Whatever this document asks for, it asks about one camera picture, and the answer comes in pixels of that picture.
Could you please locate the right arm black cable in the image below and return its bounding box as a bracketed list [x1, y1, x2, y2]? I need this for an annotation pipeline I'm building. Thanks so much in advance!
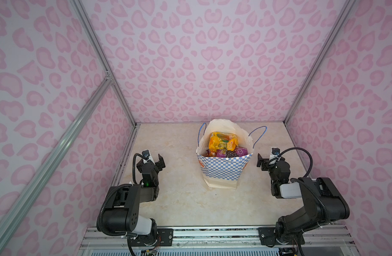
[277, 147, 313, 178]

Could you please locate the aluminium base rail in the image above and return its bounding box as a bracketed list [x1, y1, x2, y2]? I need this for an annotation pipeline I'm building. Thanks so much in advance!
[77, 225, 353, 256]

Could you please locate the magenta grape candy bag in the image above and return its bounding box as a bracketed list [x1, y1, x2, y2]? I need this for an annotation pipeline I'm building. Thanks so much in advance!
[216, 147, 248, 158]

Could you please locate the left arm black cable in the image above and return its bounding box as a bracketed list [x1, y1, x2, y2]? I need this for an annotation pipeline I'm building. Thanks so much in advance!
[131, 153, 149, 185]

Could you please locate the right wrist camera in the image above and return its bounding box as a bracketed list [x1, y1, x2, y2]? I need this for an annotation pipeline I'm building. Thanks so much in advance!
[269, 147, 281, 164]

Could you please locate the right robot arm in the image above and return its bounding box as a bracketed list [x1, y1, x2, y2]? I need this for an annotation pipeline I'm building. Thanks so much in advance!
[257, 155, 350, 247]

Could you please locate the yellow orange candy bag back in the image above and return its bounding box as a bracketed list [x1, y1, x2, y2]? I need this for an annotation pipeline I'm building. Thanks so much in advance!
[208, 132, 239, 152]

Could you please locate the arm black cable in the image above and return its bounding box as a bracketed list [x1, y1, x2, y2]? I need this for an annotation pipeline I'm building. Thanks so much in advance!
[277, 147, 313, 178]
[131, 153, 149, 185]

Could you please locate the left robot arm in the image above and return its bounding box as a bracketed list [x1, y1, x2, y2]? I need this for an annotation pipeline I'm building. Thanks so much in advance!
[96, 150, 166, 245]

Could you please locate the white blue checkered paper bag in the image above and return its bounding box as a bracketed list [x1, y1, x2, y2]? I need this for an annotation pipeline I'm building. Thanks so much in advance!
[196, 119, 259, 189]

